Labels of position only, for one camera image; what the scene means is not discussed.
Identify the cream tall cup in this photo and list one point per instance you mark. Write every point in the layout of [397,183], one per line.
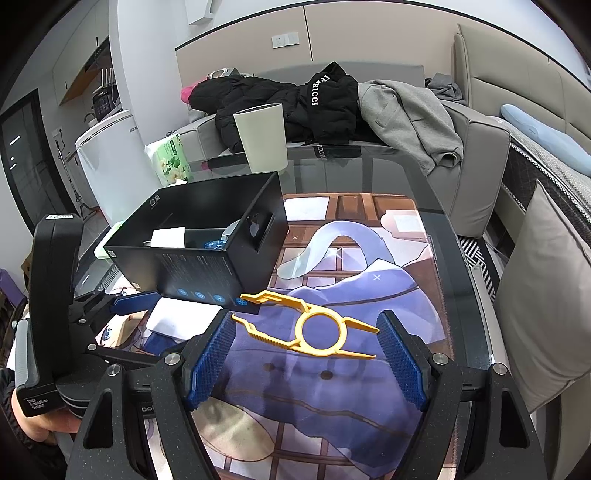
[263,138]

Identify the grey sofa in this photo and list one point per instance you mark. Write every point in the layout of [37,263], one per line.
[475,161]

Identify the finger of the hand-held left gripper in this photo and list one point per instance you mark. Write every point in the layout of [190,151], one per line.
[124,357]
[136,301]

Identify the blue pillow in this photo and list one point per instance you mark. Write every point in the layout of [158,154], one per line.
[545,134]

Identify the printed desk mat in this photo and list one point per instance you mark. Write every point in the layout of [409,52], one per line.
[351,258]

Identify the bed mattress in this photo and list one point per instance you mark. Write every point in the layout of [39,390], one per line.
[545,184]

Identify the pink cloth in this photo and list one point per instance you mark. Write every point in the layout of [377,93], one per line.
[188,94]

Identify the blue transparent bottle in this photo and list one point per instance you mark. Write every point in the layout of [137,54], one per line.
[216,244]

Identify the white adapter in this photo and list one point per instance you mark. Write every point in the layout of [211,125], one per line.
[168,237]

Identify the dark grey cloth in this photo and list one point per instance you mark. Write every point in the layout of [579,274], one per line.
[445,87]

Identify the green wet wipes box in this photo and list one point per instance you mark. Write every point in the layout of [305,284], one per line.
[105,244]

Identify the white wall socket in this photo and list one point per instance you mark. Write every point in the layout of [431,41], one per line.
[285,40]

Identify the black lettered hoodie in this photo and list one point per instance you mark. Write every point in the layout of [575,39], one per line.
[332,106]

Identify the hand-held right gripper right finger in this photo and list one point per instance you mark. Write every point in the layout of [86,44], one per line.
[401,360]

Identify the black cardboard box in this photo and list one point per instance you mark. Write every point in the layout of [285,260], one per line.
[194,272]

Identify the grey cushion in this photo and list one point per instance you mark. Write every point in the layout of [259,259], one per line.
[545,300]

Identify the yellow plastic tool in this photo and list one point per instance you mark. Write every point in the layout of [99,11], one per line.
[302,339]

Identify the beige padded headboard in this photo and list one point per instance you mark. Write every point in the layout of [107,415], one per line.
[508,69]

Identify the white flat box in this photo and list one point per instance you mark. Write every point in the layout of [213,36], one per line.
[184,318]

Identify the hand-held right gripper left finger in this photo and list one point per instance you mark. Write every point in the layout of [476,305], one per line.
[210,364]

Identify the black router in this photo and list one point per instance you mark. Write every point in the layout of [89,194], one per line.
[105,101]

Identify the grey hoodie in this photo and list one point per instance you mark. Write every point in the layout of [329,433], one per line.
[406,115]

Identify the white cylindrical appliance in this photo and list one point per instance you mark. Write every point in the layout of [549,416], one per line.
[111,157]

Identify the black white patterned rug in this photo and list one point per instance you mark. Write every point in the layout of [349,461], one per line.
[480,258]

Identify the person's left forearm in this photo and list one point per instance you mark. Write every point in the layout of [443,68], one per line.
[32,415]

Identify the black puffy jacket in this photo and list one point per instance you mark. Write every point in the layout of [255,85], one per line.
[249,97]

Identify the green tissue pack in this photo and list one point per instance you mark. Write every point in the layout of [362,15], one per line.
[171,159]

